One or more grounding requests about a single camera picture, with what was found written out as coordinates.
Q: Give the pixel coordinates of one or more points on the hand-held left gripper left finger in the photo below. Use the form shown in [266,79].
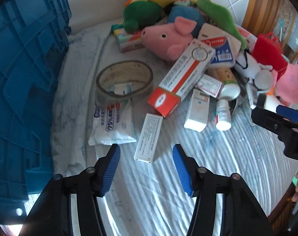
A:
[110,169]

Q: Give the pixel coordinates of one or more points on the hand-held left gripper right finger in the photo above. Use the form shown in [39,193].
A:
[182,172]

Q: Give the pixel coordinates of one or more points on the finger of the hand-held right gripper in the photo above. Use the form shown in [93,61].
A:
[289,112]
[269,123]

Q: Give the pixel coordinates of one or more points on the long white medicine box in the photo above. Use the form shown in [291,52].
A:
[147,137]

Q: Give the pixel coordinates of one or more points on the blue plastic crate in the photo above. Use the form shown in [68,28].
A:
[21,78]

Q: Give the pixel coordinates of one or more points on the pink pig plush red dress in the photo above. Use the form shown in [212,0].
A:
[294,81]

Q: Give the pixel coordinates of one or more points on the white wet wipes packet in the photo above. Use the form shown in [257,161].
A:
[109,127]

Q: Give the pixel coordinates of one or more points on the white bed sheet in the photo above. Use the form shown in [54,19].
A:
[151,201]

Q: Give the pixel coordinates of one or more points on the white plush toy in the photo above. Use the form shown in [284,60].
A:
[262,78]

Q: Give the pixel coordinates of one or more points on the small white medicine bottle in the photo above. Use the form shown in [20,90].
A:
[223,118]

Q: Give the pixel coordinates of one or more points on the beige bottle white cap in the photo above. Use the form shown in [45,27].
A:
[229,88]

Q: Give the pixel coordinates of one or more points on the white orange medicine box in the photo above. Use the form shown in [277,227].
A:
[197,110]

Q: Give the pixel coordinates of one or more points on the pink label small box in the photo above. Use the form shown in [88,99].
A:
[209,84]

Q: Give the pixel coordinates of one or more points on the small white blue box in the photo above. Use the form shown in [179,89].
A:
[122,89]

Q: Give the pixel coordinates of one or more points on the clear tape roll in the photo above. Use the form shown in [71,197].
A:
[139,92]

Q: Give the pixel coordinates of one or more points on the blue white tissue packet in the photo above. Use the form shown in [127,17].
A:
[220,49]

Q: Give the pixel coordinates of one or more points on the large red white box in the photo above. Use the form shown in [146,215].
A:
[183,78]

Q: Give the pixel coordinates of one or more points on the wooden headboard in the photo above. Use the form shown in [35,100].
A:
[259,5]

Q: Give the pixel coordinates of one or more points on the green crocodile plush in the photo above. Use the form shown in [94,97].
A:
[218,12]

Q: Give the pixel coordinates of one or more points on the colourful small box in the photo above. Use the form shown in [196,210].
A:
[128,41]

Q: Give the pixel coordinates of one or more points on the pink pig head plush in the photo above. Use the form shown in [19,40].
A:
[163,39]

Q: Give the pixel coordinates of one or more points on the blue plush toy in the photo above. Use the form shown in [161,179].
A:
[186,12]

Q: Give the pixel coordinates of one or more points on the green yellow plush toy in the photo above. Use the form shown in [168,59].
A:
[139,12]

